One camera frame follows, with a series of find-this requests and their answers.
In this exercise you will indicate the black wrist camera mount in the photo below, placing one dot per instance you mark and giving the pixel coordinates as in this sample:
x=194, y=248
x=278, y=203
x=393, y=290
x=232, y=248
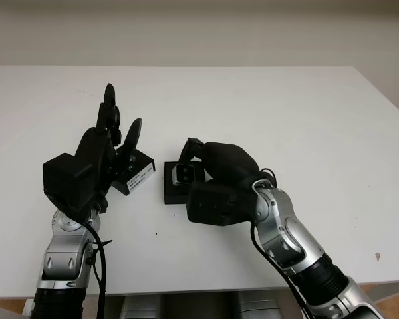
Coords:
x=216, y=206
x=66, y=182

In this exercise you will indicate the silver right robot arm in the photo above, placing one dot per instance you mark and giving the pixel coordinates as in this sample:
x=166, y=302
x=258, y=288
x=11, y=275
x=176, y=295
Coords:
x=292, y=239

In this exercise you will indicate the white table leg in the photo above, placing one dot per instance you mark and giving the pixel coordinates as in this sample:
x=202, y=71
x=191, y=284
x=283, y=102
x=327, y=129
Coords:
x=28, y=310

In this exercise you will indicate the black box base foam insert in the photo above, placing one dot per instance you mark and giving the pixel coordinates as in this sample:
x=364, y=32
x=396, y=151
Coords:
x=173, y=196

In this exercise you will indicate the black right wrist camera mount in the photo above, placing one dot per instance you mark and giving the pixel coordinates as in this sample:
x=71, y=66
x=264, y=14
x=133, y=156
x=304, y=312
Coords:
x=216, y=206

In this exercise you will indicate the grey black robot torso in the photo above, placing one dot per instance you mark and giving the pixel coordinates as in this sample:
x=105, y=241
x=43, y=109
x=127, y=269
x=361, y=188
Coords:
x=203, y=307

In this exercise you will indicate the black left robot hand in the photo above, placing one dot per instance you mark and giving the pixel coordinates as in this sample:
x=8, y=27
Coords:
x=96, y=149

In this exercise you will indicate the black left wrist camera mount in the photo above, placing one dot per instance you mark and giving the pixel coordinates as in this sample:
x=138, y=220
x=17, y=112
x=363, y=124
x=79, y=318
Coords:
x=66, y=182

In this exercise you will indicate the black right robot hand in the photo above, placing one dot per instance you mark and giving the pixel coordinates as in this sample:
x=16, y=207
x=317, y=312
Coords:
x=229, y=163

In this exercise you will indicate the black RealSense box lid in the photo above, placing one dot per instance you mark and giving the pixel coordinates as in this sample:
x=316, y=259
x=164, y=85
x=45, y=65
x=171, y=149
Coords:
x=139, y=179

